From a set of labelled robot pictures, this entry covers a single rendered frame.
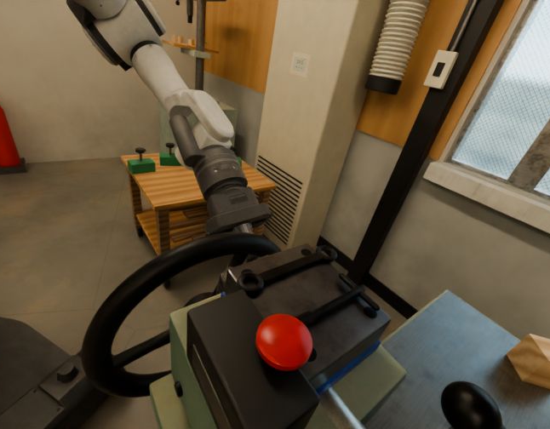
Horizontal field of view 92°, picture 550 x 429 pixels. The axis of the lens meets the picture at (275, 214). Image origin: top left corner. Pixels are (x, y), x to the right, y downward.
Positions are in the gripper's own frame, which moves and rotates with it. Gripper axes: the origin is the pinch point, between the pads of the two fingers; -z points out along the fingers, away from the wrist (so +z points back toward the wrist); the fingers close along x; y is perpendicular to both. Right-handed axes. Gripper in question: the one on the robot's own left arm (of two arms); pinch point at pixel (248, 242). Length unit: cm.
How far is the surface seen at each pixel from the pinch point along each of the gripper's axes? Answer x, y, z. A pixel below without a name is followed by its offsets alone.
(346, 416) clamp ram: 7.2, 24.7, -19.5
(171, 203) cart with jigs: 3, -63, 44
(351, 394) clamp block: 5.8, 23.9, -19.0
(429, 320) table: -12.6, 15.1, -21.1
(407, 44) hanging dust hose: -99, -2, 60
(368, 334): 4.1, 26.4, -15.8
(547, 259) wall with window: -115, -18, -39
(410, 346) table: -6.9, 16.4, -21.7
